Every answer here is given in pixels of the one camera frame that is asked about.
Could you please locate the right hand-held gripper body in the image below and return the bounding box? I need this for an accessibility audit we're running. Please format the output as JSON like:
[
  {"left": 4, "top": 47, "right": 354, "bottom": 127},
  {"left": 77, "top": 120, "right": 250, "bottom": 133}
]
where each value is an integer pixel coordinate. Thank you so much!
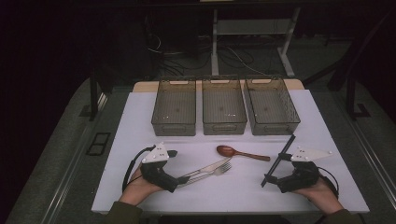
[{"left": 276, "top": 146, "right": 333, "bottom": 194}]

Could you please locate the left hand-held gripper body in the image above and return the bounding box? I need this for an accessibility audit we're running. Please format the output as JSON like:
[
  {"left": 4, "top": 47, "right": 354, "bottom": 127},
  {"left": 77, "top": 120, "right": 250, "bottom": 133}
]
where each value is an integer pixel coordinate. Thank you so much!
[{"left": 139, "top": 142, "right": 181, "bottom": 194}]

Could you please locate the black chopstick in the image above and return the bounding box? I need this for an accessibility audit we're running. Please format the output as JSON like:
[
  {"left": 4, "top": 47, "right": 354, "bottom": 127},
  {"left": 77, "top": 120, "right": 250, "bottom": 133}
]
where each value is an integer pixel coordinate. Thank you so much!
[
  {"left": 261, "top": 133, "right": 296, "bottom": 189},
  {"left": 261, "top": 134, "right": 297, "bottom": 189}
]

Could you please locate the clear grey plastic bin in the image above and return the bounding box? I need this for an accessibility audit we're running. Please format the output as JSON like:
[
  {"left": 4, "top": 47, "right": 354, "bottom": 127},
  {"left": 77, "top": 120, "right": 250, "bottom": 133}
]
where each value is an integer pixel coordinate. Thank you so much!
[
  {"left": 244, "top": 76, "right": 302, "bottom": 136},
  {"left": 201, "top": 77, "right": 248, "bottom": 136},
  {"left": 150, "top": 77, "right": 198, "bottom": 137}
]

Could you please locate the brown wooden spoon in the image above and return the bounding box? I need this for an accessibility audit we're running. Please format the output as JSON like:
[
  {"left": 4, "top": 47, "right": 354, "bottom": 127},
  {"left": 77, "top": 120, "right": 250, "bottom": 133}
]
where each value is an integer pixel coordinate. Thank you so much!
[{"left": 216, "top": 145, "right": 272, "bottom": 162}]

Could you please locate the person's left hand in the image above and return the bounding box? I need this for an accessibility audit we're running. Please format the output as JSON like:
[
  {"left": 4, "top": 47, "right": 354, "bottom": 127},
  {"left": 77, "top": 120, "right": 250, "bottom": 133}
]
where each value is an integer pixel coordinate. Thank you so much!
[{"left": 120, "top": 166, "right": 164, "bottom": 207}]

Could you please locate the person's right hand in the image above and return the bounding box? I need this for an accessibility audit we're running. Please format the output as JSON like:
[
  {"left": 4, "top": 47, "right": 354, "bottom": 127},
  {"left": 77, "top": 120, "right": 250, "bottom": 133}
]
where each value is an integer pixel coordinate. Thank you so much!
[{"left": 293, "top": 175, "right": 344, "bottom": 216}]

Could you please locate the white table mat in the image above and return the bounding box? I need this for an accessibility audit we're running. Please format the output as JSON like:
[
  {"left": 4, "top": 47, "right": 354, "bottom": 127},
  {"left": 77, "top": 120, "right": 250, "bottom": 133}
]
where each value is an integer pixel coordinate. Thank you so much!
[{"left": 91, "top": 89, "right": 371, "bottom": 215}]

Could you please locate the silver fork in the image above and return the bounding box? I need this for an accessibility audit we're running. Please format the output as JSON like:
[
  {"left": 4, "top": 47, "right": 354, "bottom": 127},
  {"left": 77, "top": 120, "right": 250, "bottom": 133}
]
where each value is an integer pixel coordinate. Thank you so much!
[{"left": 177, "top": 161, "right": 233, "bottom": 189}]

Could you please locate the black metal stand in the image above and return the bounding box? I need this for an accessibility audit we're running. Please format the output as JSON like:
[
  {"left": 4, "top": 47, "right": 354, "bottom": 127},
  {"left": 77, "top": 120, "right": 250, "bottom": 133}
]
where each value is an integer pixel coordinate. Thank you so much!
[{"left": 326, "top": 8, "right": 396, "bottom": 121}]

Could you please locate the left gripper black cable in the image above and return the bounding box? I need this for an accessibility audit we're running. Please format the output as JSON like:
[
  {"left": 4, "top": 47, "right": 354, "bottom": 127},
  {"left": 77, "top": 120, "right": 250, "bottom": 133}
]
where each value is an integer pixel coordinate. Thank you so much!
[{"left": 121, "top": 145, "right": 157, "bottom": 192}]

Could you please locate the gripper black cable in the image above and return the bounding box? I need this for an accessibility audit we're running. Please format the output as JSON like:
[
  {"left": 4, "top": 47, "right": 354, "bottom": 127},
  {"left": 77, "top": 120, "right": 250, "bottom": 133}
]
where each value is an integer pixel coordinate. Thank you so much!
[
  {"left": 317, "top": 166, "right": 340, "bottom": 199},
  {"left": 121, "top": 145, "right": 157, "bottom": 192}
]

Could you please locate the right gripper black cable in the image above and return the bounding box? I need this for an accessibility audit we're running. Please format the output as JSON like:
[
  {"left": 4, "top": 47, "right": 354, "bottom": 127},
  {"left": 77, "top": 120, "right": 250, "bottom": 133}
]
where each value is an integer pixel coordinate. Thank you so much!
[{"left": 317, "top": 166, "right": 340, "bottom": 199}]

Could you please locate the black floor outlet frame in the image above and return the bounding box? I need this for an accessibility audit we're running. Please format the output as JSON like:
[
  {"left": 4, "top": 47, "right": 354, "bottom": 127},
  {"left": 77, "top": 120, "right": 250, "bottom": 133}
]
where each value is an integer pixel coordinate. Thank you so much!
[{"left": 86, "top": 132, "right": 112, "bottom": 157}]

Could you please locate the metal floor rail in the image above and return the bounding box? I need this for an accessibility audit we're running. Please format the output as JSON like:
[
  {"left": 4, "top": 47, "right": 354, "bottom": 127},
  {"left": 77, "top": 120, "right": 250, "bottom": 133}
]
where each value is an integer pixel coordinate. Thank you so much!
[
  {"left": 40, "top": 92, "right": 108, "bottom": 224},
  {"left": 334, "top": 92, "right": 396, "bottom": 200}
]

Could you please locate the tangle of floor cables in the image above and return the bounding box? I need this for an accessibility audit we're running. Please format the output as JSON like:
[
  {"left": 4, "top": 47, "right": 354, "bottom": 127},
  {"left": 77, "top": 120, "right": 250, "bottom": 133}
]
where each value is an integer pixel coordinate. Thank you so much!
[{"left": 146, "top": 31, "right": 269, "bottom": 77}]

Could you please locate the white metal desk frame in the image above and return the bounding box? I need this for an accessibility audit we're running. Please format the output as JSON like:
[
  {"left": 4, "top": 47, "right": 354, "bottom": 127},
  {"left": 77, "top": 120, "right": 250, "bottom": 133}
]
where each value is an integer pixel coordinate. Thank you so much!
[{"left": 210, "top": 7, "right": 302, "bottom": 78}]

